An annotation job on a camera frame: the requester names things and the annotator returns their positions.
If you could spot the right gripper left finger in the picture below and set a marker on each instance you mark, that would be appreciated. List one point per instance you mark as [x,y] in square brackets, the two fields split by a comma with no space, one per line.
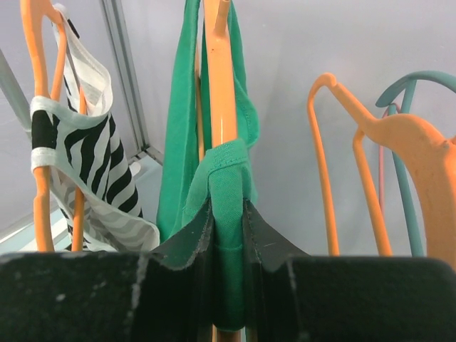
[162,295]

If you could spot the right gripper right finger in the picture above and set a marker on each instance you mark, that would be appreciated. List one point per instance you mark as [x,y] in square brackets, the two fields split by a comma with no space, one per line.
[293,296]

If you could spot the green tank top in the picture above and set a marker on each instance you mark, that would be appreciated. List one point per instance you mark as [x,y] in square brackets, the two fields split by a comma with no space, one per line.
[194,171]

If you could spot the orange hanger front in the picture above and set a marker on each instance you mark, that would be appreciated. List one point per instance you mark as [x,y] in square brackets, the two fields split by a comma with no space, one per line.
[221,78]

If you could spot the pink thin hanger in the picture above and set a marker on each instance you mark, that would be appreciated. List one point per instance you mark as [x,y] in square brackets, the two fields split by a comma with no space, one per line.
[383,160]

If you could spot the black white striped tank top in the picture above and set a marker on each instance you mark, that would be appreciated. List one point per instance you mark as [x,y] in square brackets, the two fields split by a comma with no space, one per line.
[80,144]

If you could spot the teal hanger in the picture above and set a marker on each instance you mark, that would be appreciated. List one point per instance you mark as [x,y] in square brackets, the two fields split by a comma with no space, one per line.
[397,98]

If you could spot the orange hanger with striped top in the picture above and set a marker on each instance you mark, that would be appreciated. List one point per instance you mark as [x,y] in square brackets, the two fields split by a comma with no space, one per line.
[32,13]

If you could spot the metal clothes rack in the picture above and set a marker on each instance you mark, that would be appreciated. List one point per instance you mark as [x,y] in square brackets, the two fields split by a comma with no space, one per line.
[103,31]

